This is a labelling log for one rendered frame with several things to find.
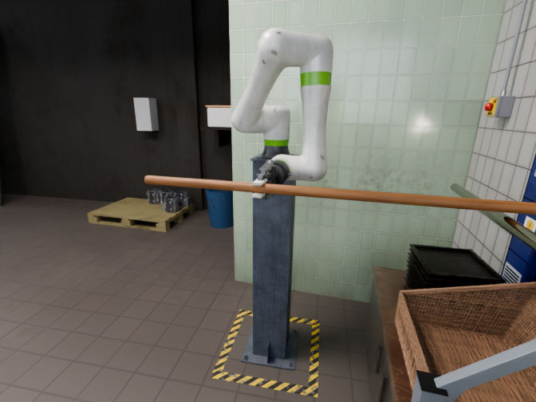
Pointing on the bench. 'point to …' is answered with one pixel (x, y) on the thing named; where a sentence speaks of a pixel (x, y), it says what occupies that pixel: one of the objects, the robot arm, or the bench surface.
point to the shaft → (351, 195)
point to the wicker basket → (419, 354)
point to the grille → (510, 274)
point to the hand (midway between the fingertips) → (259, 187)
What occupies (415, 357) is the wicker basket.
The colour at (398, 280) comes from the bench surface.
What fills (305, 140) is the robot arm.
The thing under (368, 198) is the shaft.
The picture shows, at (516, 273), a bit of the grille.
